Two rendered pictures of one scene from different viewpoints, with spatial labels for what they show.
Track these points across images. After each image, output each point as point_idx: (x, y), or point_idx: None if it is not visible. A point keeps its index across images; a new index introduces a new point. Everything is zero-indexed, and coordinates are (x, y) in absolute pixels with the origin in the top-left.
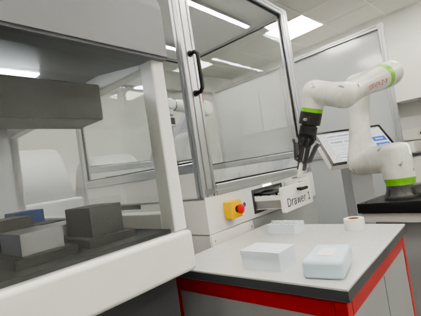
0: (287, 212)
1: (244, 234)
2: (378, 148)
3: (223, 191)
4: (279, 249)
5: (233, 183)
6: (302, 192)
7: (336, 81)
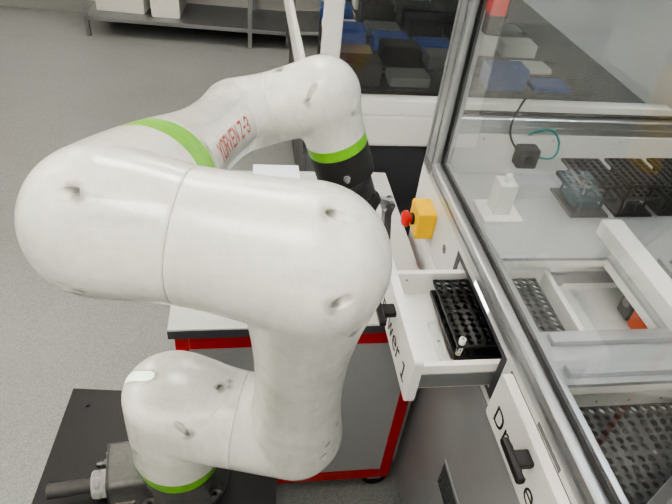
0: (484, 421)
1: (409, 263)
2: (214, 359)
3: (435, 186)
4: (257, 169)
5: (446, 196)
6: (397, 338)
7: (249, 75)
